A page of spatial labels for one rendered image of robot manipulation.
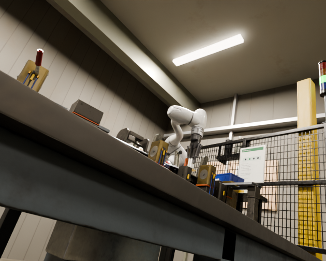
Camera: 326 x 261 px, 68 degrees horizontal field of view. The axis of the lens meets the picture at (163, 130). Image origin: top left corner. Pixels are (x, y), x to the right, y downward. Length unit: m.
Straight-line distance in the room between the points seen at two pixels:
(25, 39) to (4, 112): 3.88
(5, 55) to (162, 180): 3.66
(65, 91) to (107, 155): 3.83
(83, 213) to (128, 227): 0.09
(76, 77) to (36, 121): 4.03
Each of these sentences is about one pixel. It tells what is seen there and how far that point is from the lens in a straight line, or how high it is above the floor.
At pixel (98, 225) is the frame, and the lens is 0.38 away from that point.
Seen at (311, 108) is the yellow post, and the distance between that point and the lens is 2.11.
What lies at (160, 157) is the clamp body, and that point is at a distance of 1.19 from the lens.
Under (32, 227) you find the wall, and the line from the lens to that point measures 3.89.
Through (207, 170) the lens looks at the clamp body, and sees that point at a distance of 1.41.
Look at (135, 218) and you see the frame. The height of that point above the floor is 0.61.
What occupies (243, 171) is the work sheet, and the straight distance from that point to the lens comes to 2.07.
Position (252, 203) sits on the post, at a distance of 1.46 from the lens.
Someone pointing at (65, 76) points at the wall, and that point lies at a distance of 4.21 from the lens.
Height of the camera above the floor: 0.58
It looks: 24 degrees up
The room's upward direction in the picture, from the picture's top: 14 degrees clockwise
